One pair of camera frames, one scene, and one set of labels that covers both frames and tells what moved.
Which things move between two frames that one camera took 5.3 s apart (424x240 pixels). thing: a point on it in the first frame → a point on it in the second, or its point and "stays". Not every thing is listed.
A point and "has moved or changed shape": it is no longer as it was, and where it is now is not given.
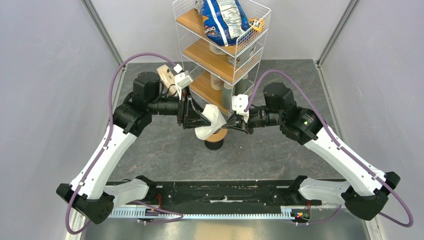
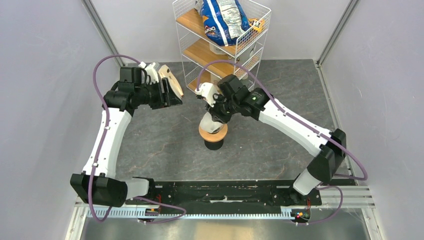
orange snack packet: [257, 24] stays
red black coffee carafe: [213, 145] stays
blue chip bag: [223, 20] stays
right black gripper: [237, 122] → [214, 110]
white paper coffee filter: [211, 112] has moved or changed shape
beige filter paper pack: [168, 79] stays
